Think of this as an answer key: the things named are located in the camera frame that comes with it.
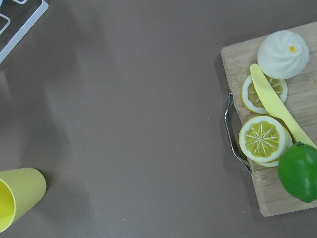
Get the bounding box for lemon slice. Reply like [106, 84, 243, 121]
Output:
[239, 116, 293, 167]
[241, 75, 288, 114]

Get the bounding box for yellow plastic knife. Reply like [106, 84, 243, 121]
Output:
[250, 63, 317, 148]

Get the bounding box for white steamed bun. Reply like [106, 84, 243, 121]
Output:
[257, 30, 310, 80]

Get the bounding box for green lime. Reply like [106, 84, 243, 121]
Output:
[278, 142, 317, 203]

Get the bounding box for yellow plastic cup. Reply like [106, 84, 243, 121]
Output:
[0, 168, 47, 232]

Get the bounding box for white cup rack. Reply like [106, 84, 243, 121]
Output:
[0, 0, 49, 62]

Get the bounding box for metal board handle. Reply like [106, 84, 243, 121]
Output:
[224, 91, 252, 175]

